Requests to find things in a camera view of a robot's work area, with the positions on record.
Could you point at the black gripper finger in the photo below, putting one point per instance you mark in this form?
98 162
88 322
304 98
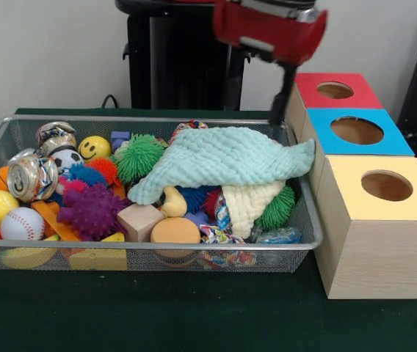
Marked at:
282 95

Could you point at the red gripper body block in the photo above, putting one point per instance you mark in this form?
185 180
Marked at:
267 33

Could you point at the mint green cloth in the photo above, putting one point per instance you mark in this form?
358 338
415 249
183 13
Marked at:
223 161

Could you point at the clear wrapper with blue print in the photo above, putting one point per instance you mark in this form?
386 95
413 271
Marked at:
278 235

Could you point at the clear mesh bin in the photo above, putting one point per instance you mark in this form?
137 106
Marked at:
282 257

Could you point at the wooden three-hole sorting box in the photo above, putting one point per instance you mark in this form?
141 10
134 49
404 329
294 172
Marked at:
370 249

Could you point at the green spiky ball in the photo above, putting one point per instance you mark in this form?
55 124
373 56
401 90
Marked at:
139 156
277 209

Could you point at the cream knitted cloth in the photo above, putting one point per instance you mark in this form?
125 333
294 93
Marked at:
252 205

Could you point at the orange round disc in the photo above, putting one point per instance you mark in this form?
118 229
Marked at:
175 231

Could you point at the wooden cube block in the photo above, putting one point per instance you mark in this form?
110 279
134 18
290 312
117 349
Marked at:
141 221

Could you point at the yellow smiley face ball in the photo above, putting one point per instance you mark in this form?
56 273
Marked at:
95 148

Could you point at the purple spiky ball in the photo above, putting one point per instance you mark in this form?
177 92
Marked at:
92 210

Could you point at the dark green table cloth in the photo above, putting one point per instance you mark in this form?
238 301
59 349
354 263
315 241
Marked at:
194 315

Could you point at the crushed silver can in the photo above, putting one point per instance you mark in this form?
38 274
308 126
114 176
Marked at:
31 176

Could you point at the white baseball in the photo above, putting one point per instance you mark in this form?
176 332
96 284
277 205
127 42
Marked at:
22 224

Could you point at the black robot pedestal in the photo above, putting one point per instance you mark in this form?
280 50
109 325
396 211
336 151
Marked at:
179 66

